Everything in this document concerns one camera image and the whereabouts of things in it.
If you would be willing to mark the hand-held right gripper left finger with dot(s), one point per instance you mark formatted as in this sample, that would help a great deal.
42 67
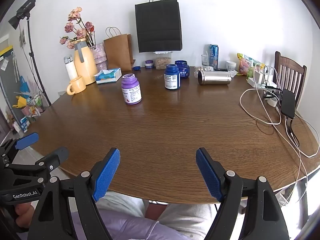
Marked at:
106 175

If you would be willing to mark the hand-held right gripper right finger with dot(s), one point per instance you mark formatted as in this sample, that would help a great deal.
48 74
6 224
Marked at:
208 175

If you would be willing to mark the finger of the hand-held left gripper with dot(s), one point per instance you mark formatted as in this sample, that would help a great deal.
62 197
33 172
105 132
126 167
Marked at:
53 158
27 140

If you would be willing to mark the stainless steel cup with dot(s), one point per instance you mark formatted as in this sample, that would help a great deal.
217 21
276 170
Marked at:
215 78

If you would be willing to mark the white plastic cup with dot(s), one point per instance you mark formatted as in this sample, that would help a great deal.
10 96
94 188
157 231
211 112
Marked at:
231 66

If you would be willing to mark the person's left hand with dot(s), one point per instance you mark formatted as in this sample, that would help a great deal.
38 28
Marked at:
23 213

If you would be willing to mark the pile of assorted floor clutter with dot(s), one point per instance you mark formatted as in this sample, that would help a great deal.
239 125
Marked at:
26 105

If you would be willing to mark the person's white shorts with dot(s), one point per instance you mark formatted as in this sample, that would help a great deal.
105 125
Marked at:
190 217

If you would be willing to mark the lavender garment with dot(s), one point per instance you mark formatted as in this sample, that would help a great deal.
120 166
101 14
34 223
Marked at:
125 228

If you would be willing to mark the person's leg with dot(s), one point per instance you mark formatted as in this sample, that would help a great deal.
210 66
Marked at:
153 211

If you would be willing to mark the yellow mug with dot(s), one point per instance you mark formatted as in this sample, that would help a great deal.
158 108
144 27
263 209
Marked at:
78 85

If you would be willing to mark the black tripod stand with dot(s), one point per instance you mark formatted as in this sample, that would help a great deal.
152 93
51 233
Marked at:
33 62

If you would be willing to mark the white thermos bottle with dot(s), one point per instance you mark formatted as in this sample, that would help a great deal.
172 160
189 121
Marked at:
71 70

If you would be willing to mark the purple supplement bottle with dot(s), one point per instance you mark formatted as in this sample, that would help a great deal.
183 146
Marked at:
131 90

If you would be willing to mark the yellow thermos jug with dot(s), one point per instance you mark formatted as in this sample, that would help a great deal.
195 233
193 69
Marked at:
85 67

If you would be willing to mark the white round adapter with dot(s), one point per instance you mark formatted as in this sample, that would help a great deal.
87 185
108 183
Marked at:
271 101

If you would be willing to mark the blue white tissue box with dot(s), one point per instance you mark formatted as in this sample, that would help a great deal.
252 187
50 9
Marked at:
108 76

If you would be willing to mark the white power strip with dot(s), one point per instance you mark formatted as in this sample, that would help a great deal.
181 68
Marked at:
252 82

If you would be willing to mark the blue bottle white label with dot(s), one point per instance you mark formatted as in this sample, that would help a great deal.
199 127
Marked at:
172 78

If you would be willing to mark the small white plastic items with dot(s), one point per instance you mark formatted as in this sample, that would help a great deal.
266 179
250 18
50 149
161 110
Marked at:
203 69

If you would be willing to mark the black power bank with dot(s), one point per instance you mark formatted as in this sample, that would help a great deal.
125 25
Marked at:
288 102

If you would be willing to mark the dark blue jar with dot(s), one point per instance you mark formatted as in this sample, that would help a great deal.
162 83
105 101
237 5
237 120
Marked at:
183 70

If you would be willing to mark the white charger plug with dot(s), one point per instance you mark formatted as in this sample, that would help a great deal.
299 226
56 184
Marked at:
258 76

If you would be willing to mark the pink wrapped vase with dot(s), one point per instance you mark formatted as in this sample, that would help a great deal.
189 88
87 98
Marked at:
100 56

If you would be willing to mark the clear drinking glass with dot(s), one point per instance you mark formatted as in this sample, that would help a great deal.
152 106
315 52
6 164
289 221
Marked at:
206 61

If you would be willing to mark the pink snack packet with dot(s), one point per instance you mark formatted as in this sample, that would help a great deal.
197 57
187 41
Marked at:
243 65

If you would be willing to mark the green snack packet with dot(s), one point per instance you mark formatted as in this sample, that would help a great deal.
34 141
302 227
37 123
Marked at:
253 67

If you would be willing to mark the dried pink rose bouquet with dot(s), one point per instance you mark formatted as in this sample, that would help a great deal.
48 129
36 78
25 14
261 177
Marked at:
80 31

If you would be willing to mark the woven beige box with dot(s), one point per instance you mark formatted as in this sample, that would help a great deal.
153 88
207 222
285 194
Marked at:
163 63

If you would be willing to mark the brown paper bag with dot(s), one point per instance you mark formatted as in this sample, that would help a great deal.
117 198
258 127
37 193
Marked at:
117 52

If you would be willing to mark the blue drink can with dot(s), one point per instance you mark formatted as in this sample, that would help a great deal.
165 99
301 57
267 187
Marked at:
214 51

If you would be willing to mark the wooden chair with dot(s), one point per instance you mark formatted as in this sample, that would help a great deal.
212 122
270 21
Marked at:
291 77

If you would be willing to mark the black paper bag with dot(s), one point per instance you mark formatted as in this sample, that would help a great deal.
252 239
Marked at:
158 25

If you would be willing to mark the white wall holder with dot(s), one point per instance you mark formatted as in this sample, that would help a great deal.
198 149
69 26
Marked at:
162 52

